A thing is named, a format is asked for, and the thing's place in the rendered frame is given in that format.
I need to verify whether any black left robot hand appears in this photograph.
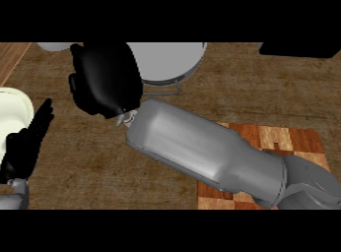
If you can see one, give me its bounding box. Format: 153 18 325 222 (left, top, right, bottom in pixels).
0 97 55 185

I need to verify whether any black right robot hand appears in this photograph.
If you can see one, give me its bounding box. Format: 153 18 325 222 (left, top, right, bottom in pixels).
67 41 144 120

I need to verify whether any grey metal pot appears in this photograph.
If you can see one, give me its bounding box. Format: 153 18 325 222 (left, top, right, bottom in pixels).
126 41 211 96

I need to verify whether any checkered wooden cutting board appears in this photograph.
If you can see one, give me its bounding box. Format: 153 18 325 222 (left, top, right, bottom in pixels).
196 122 332 211

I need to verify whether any cream round plate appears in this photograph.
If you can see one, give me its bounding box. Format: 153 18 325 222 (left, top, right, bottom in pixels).
0 87 36 187

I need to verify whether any pale grey round object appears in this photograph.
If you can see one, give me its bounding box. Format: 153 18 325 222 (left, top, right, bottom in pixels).
36 41 85 53

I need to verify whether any black appliance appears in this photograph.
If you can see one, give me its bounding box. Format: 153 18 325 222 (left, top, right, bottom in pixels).
258 41 341 59

